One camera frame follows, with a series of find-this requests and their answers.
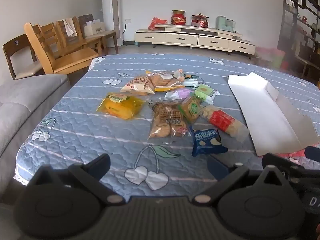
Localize purple and white snack packet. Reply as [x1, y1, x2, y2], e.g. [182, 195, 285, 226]
[165, 87, 193, 101]

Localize light green snack packet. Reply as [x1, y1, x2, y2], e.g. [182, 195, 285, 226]
[194, 84, 220, 105]

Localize brown cracker packet green label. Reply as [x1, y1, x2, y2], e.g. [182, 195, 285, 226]
[178, 96, 203, 125]

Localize clear cookie packet yellow band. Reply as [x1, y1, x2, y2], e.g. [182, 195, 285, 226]
[146, 71, 186, 92]

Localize white cardboard tray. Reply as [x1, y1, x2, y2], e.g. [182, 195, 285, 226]
[227, 72, 320, 157]

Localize green bucket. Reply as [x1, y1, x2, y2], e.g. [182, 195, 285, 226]
[271, 54, 285, 68]

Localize white standing air conditioner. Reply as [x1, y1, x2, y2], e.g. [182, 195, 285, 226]
[101, 0, 123, 48]

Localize clear brown biscuit packet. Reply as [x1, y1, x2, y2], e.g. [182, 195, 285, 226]
[147, 102, 191, 140]

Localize green and white snack packet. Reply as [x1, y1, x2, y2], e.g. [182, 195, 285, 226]
[182, 74, 201, 87]

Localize white towel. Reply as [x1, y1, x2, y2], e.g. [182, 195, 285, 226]
[62, 18, 78, 37]

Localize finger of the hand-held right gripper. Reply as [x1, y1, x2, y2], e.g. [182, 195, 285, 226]
[261, 152, 304, 173]
[304, 146, 320, 162]

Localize white box on chair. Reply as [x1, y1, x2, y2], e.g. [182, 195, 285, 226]
[84, 20, 106, 38]

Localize orange and white snack packet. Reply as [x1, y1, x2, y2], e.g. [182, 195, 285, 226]
[173, 69, 186, 83]

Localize blue cherry print quilted blanket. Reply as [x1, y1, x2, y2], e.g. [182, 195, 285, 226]
[14, 54, 320, 198]

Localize dark wooden display shelf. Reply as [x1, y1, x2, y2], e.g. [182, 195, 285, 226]
[277, 0, 320, 85]

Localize mint green kitchen appliance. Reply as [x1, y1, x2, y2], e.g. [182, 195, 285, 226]
[216, 15, 236, 32]

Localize red plastic bag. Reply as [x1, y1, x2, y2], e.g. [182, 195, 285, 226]
[148, 17, 168, 30]

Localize blue snack packet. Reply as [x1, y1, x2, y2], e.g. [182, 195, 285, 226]
[191, 126, 228, 157]

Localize light wooden chair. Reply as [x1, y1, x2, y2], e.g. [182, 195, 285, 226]
[55, 16, 103, 54]
[37, 22, 88, 55]
[24, 22, 100, 75]

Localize rice cracker packet red label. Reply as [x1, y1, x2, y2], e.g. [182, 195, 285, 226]
[200, 105, 248, 138]

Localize cream tv cabinet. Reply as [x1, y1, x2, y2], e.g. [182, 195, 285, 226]
[135, 24, 256, 58]

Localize red drum-shaped jar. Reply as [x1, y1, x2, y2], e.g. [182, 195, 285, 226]
[171, 10, 187, 26]

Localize yellow bread packet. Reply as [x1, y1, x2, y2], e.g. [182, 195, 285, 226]
[96, 92, 145, 120]

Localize beige snack packet red seal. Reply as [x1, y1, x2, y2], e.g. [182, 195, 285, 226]
[120, 75, 156, 96]

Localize grey sofa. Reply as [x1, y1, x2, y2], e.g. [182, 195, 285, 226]
[0, 74, 71, 200]

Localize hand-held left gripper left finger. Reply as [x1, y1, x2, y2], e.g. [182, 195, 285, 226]
[26, 154, 125, 204]

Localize red pavilion gift box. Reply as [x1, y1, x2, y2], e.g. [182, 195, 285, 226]
[191, 13, 209, 28]

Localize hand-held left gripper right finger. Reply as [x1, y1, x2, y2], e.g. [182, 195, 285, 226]
[191, 156, 290, 204]

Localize dark wooden chair cream seat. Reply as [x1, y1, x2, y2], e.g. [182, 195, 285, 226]
[77, 14, 118, 55]
[2, 34, 45, 81]

